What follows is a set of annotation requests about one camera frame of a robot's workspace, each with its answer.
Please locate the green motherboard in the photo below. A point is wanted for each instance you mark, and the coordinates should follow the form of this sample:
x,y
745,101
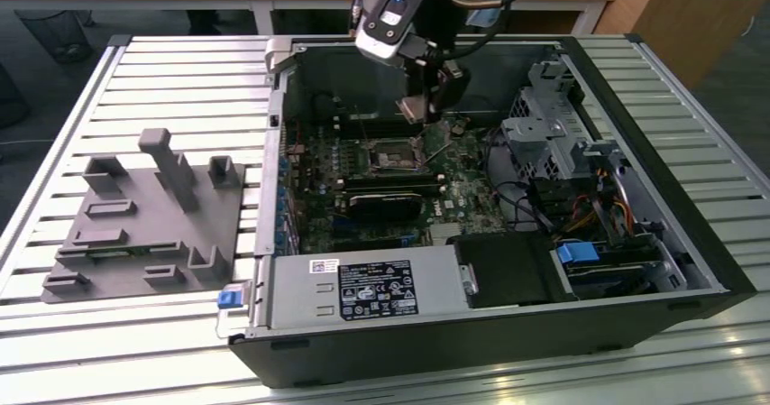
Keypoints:
x,y
469,188

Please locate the blue disk carrier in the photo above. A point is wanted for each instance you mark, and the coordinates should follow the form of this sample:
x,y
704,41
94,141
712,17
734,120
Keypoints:
x,y
578,254

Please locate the black PC case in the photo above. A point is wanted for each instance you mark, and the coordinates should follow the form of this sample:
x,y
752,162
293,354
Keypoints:
x,y
421,355

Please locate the black hard disk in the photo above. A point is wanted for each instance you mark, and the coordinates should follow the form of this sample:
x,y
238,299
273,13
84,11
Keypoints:
x,y
608,278

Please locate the grey parts rack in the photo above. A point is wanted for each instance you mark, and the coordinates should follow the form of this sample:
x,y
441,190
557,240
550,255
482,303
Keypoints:
x,y
150,242

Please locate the round coin battery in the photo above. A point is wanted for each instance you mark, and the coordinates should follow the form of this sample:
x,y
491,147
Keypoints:
x,y
457,128

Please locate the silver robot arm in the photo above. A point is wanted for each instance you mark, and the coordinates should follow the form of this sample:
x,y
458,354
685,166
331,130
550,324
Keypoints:
x,y
490,10

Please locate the silver power supply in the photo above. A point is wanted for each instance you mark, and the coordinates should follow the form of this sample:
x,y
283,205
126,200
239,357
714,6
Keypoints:
x,y
301,297

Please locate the blue case latch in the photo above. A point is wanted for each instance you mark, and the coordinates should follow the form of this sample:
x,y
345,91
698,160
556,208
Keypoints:
x,y
230,300

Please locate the CPU socket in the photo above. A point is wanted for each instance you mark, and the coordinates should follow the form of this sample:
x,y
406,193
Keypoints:
x,y
391,157

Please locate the black mesh waste bin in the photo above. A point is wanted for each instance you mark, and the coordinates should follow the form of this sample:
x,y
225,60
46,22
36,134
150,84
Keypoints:
x,y
58,35

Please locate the black plastic shroud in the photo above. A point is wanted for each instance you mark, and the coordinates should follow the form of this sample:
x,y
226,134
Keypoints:
x,y
511,269

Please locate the silver CPU plate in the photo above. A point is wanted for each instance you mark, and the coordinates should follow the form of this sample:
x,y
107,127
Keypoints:
x,y
411,112

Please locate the silver drive cage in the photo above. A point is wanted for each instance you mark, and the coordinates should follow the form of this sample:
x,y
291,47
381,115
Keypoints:
x,y
541,148

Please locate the wooden cabinet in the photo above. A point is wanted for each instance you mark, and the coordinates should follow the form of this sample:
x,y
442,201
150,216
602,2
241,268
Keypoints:
x,y
692,17

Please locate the silver chipset heat sink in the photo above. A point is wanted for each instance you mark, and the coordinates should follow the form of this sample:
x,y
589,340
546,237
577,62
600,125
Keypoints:
x,y
445,233

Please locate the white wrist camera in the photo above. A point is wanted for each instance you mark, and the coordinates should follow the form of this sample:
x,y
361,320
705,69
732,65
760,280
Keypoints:
x,y
385,21

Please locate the graphics card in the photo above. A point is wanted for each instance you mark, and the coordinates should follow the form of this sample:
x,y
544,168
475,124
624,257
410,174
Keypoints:
x,y
385,208

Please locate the green RAM stick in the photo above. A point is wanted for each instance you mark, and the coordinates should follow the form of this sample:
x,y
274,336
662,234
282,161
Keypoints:
x,y
118,252

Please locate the thin metal locking lever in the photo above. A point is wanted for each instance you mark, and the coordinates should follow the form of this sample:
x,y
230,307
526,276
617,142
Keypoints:
x,y
439,149

